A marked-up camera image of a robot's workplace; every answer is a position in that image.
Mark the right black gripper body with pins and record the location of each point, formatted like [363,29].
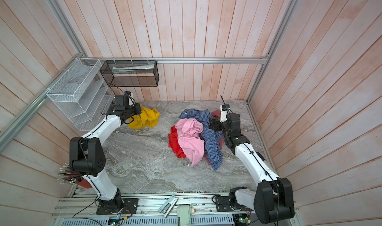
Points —
[219,126]

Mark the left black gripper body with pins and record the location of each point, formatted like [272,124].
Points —
[133,110]

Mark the yellow t-shirt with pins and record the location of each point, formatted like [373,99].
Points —
[147,118]

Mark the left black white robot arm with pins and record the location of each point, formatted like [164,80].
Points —
[87,157]

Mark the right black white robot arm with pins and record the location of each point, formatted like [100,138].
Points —
[272,201]

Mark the red cloth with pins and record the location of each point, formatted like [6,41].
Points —
[174,144]

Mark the blue checkered shirt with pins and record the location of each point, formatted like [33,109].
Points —
[192,113]

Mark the pink shirt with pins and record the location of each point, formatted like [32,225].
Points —
[188,131]

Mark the beige plastic box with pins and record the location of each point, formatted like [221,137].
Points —
[184,215]

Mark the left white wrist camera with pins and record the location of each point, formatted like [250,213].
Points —
[128,98]

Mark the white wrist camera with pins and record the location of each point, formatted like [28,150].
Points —
[128,98]
[224,111]

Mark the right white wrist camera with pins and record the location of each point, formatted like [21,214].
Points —
[224,111]

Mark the black wire mesh basket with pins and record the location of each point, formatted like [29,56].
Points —
[130,73]

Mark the white wire mesh shelf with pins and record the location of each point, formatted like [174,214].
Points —
[81,97]

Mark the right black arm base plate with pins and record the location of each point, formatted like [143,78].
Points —
[223,204]

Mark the horizontal aluminium rail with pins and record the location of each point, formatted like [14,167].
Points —
[192,60]

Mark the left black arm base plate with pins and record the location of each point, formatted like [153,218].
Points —
[123,206]

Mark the silver metal bracket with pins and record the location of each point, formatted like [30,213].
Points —
[167,207]

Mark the left aluminium frame rail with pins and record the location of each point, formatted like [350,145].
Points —
[23,118]

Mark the aluminium frame rail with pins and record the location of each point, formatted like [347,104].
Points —
[293,4]
[23,118]

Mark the right aluminium frame rail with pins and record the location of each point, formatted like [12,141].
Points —
[293,4]

